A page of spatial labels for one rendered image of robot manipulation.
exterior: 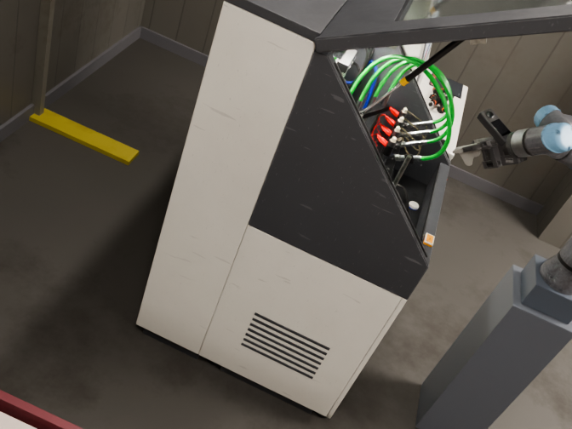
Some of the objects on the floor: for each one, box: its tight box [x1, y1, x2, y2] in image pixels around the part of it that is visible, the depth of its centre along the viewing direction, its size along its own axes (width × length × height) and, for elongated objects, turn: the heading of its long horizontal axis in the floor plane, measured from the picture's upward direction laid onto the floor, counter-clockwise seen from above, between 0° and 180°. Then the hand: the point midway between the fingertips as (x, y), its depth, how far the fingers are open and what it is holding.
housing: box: [136, 0, 348, 359], centre depth 278 cm, size 140×28×150 cm, turn 142°
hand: (464, 145), depth 197 cm, fingers open, 7 cm apart
